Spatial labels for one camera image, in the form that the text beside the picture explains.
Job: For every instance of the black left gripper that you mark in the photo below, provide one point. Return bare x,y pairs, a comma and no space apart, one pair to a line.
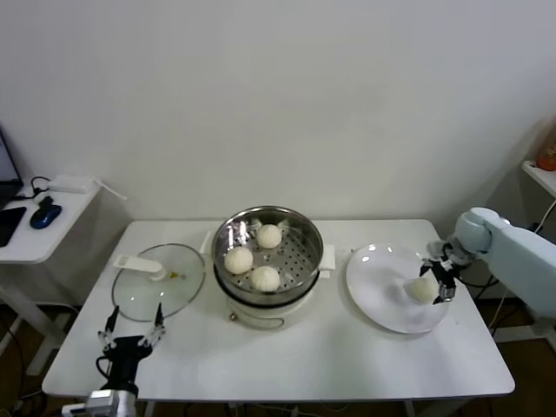
125,354

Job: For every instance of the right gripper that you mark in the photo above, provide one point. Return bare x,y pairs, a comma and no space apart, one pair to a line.
445,260

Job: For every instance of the white steamed baozi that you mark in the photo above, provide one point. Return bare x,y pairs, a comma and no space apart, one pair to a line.
239,260
420,290
266,279
268,236

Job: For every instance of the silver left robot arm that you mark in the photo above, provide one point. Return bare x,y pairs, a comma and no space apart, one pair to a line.
128,404

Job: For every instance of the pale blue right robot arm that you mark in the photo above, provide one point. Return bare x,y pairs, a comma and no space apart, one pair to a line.
517,260

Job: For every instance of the stainless steel steamer basket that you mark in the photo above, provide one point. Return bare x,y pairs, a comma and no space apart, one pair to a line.
299,260

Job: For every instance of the white round plate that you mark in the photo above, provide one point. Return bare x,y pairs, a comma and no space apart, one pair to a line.
373,278

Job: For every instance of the white stand foot bar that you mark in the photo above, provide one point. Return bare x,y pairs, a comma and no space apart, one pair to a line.
527,332

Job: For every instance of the white electric cooker base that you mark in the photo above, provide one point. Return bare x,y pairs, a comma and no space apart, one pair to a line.
260,315

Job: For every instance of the white side table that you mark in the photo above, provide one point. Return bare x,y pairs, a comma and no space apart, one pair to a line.
26,254

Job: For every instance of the blue computer mouse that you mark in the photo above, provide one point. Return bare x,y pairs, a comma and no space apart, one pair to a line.
45,217

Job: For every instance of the small black clip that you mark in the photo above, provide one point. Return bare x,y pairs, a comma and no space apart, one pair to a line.
45,202

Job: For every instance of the white power adapter box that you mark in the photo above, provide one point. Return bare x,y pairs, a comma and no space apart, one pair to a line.
70,184

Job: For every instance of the black flat phone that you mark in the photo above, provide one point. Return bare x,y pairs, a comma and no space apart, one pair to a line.
9,226

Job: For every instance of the orange object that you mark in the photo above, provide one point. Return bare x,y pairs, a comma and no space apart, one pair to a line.
548,156

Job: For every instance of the black laptop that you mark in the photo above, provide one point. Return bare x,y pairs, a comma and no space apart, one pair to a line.
6,165

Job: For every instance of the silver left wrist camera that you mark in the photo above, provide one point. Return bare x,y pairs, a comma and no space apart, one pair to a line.
103,400

